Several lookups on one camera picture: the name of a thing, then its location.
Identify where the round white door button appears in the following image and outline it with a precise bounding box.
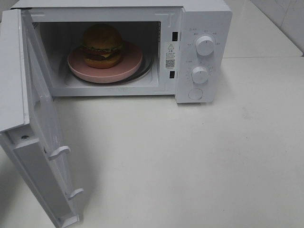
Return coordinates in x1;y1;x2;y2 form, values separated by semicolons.
189;88;203;100

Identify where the pink round plate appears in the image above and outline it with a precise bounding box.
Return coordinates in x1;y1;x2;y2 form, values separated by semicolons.
67;42;143;84

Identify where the burger with lettuce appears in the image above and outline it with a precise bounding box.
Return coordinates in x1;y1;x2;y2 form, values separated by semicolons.
81;24;123;69

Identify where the white microwave door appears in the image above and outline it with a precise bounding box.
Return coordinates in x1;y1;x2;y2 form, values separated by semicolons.
0;9;83;228

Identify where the glass microwave turntable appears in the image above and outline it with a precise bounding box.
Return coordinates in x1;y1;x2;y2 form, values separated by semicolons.
67;53;153;84

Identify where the lower white microwave knob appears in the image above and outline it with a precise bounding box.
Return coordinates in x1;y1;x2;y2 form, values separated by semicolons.
191;66;209;84

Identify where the white microwave knob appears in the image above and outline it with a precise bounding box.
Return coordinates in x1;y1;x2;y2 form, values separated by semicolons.
195;34;215;56
191;66;209;84

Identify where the white warning label sticker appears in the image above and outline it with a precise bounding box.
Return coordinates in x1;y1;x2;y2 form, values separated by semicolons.
164;42;176;70

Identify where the white microwave oven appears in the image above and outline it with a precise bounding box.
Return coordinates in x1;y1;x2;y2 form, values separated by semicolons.
13;0;232;103

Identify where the upper white microwave knob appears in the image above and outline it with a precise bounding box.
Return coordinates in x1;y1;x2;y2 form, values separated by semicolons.
195;34;215;56

